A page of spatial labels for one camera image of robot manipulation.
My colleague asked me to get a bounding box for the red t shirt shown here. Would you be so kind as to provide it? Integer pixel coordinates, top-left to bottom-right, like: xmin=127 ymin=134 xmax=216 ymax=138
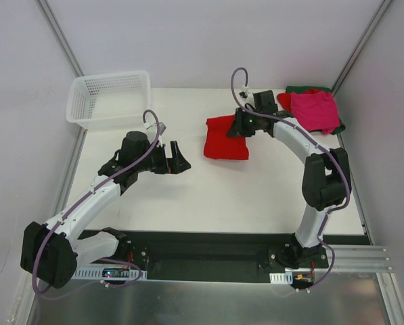
xmin=277 ymin=89 xmax=332 ymax=118
xmin=204 ymin=115 xmax=249 ymax=160

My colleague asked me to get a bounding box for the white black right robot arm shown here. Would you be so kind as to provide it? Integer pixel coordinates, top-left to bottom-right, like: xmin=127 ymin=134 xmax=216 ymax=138
xmin=227 ymin=91 xmax=351 ymax=269

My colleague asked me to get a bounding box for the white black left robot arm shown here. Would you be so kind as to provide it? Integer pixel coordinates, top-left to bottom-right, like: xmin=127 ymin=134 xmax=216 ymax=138
xmin=20 ymin=131 xmax=191 ymax=288

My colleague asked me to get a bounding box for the folded red t shirt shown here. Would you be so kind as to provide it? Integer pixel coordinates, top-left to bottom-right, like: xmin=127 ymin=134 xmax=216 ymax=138
xmin=277 ymin=89 xmax=332 ymax=118

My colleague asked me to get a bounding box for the folded pink t shirt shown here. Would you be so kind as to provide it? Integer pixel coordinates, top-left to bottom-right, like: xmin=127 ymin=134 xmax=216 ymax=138
xmin=291 ymin=91 xmax=340 ymax=134

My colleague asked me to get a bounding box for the white perforated plastic basket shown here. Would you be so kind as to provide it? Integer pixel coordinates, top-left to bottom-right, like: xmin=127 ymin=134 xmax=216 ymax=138
xmin=66 ymin=70 xmax=151 ymax=131

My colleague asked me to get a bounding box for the folded green t shirt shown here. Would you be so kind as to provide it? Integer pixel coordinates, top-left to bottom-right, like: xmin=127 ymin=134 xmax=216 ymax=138
xmin=286 ymin=86 xmax=346 ymax=135

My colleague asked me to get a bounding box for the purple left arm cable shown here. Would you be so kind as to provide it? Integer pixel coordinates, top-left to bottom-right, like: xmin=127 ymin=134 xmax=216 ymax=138
xmin=31 ymin=109 xmax=162 ymax=301

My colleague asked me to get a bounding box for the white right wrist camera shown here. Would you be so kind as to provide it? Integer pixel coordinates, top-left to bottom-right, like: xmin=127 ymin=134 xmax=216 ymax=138
xmin=239 ymin=85 xmax=254 ymax=106

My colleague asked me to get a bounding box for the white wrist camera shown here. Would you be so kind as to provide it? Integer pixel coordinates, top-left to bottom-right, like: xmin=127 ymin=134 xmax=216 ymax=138
xmin=239 ymin=85 xmax=254 ymax=106
xmin=143 ymin=122 xmax=166 ymax=148

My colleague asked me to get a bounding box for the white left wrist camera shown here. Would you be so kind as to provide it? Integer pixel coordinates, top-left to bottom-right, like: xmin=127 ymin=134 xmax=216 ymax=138
xmin=143 ymin=122 xmax=166 ymax=148

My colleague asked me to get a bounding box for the aluminium side rail left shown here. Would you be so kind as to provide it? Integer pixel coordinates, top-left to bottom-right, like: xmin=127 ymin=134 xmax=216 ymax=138
xmin=51 ymin=127 xmax=86 ymax=217

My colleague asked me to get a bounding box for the aluminium side rail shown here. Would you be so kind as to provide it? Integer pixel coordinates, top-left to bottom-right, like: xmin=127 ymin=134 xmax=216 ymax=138
xmin=51 ymin=127 xmax=86 ymax=217
xmin=336 ymin=133 xmax=372 ymax=244

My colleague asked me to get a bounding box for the aluminium side rail right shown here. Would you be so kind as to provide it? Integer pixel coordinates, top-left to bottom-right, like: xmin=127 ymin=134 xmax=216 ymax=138
xmin=336 ymin=133 xmax=372 ymax=244

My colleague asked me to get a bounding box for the left white cable duct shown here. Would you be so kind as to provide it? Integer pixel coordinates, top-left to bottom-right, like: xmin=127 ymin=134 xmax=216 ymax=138
xmin=72 ymin=266 xmax=148 ymax=281

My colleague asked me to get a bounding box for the white cable duct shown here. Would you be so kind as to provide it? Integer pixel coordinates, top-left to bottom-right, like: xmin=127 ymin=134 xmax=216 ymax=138
xmin=72 ymin=266 xmax=148 ymax=281
xmin=269 ymin=272 xmax=293 ymax=285

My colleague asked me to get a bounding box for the right white cable duct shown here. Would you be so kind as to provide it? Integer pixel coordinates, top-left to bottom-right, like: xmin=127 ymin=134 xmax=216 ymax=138
xmin=269 ymin=272 xmax=293 ymax=285

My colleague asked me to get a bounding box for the aluminium frame post right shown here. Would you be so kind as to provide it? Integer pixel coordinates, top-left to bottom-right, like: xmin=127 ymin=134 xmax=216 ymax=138
xmin=331 ymin=0 xmax=395 ymax=95

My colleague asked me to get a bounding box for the aluminium frame post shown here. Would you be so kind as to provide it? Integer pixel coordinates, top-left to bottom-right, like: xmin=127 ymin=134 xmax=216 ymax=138
xmin=331 ymin=0 xmax=395 ymax=95
xmin=35 ymin=0 xmax=84 ymax=77

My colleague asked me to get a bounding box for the aluminium frame post left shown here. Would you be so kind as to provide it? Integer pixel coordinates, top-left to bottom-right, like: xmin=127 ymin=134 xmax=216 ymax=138
xmin=35 ymin=0 xmax=84 ymax=77

